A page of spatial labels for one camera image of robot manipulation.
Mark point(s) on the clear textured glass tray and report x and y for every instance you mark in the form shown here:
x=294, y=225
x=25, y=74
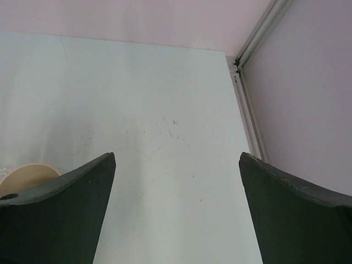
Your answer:
x=4, y=171

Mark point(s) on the right side aluminium rail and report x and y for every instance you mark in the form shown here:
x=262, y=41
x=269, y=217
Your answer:
x=250, y=124

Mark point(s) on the beige plastic cup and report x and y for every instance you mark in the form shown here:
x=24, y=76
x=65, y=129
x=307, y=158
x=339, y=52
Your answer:
x=27, y=176

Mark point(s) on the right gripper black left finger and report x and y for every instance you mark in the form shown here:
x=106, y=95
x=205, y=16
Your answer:
x=60, y=220

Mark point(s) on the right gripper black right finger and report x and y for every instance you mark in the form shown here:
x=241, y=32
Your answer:
x=295, y=220

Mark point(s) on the right aluminium corner post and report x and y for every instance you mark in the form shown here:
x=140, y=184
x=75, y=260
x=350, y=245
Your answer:
x=267, y=22

